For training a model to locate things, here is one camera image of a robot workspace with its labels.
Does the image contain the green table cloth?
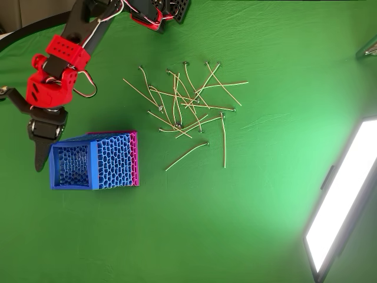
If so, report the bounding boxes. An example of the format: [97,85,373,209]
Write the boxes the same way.
[0,0,377,283]

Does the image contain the black framed LED light panel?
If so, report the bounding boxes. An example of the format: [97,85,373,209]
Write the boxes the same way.
[302,116,377,283]

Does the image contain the black perforated arm base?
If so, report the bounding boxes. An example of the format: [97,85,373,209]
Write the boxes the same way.
[170,0,192,25]

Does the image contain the blue and magenta mesh basket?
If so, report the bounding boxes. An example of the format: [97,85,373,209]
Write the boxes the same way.
[48,130,141,191]

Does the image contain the red and white servo cable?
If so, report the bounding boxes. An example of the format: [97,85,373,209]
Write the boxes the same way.
[72,68,98,100]

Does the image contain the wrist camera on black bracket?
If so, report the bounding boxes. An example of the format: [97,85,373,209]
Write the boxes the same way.
[0,85,35,116]

